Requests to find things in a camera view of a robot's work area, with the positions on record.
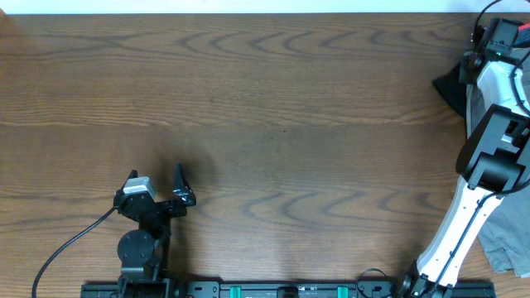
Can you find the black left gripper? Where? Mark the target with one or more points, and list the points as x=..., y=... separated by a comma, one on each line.
x=182, y=194

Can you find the grey shorts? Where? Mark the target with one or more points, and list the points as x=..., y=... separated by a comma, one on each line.
x=505, y=234

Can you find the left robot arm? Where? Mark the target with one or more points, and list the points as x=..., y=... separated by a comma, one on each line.
x=144, y=251

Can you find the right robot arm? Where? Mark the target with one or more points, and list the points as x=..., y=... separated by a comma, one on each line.
x=492, y=164

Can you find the black garment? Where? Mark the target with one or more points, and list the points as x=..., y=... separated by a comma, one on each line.
x=452, y=91

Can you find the dark grey red-trimmed garment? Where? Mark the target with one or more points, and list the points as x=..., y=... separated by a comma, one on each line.
x=522, y=39

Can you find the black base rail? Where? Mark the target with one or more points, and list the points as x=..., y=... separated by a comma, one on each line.
x=214, y=289

